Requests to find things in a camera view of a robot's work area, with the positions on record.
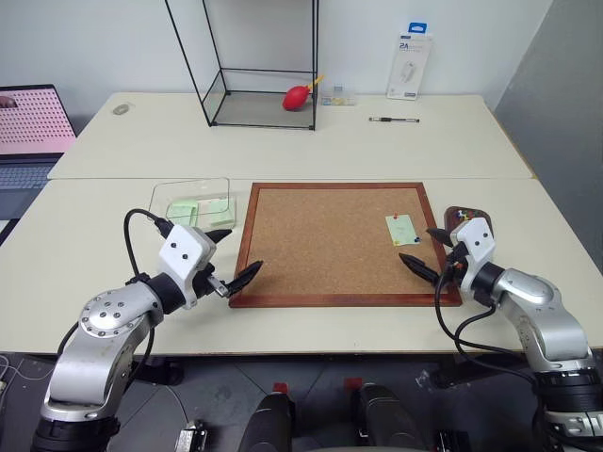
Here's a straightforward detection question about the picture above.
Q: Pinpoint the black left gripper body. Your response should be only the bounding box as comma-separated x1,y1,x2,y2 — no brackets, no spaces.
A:
190,262,232,300

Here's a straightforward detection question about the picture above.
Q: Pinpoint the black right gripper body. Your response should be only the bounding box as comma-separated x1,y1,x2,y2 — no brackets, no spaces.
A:
439,239,470,284

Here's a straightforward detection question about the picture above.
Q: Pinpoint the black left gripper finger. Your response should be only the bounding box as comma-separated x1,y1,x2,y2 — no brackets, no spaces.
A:
224,259,264,299
203,228,234,246

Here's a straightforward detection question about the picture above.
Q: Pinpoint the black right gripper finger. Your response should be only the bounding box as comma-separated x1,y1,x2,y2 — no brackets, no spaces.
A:
425,227,456,247
398,252,442,285

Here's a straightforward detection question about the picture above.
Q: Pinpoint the wide green paper note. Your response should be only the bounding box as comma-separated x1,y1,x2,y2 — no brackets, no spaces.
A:
197,198,236,228

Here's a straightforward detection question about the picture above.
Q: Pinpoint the pale green paper note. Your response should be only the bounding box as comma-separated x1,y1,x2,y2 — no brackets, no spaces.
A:
384,214,418,248

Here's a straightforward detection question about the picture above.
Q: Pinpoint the wood-framed cork board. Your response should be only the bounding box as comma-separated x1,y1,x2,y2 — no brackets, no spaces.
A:
228,182,463,310

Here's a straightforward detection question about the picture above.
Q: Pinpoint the small tray of pushpins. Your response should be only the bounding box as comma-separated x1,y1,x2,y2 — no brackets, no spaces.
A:
442,204,494,237

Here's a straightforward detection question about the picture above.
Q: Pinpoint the clear plastic tray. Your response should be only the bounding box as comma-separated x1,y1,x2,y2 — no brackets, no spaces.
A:
149,176,237,230

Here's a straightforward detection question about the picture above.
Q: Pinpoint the grey partition panel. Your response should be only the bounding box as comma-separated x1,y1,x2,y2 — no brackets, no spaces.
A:
491,0,603,280

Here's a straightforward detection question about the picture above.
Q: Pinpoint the dark rounded shape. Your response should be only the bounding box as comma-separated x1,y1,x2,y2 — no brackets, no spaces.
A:
238,382,297,452
342,377,426,452

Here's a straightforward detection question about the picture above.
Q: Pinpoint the red rubber air blower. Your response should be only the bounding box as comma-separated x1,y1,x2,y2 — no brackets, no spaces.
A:
282,74,327,112

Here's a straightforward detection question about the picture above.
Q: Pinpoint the small clear plastic box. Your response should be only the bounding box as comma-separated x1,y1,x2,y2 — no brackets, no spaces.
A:
320,85,358,107

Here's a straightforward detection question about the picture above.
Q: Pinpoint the white charger retail package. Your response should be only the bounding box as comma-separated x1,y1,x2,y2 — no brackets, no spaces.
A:
385,20,434,102

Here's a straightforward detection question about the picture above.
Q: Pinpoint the laptop with pink screen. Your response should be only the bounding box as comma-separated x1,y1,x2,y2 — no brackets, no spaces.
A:
0,84,78,222

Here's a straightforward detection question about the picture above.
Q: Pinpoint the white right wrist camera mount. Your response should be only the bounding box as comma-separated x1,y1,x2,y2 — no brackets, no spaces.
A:
452,217,497,302

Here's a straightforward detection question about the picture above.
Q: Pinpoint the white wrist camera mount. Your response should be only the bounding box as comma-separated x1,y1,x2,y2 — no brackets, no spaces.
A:
452,217,497,302
158,224,218,311

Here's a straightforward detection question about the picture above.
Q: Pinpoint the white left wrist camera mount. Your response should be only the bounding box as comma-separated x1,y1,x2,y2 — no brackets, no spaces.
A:
158,224,218,311

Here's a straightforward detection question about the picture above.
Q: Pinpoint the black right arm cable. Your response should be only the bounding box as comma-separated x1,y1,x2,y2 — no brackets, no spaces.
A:
433,267,543,383

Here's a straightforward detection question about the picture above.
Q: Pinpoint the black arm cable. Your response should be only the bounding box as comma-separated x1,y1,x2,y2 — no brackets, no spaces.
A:
122,208,173,284
433,267,543,383

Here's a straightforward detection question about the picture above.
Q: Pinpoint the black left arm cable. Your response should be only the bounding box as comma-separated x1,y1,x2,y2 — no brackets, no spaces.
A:
122,208,173,284

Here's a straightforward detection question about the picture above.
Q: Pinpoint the black wire frame rack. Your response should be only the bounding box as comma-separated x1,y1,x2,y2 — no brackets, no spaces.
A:
164,0,321,133

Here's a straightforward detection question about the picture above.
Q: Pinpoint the thin white cable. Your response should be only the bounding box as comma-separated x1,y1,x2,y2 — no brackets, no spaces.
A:
0,353,30,379

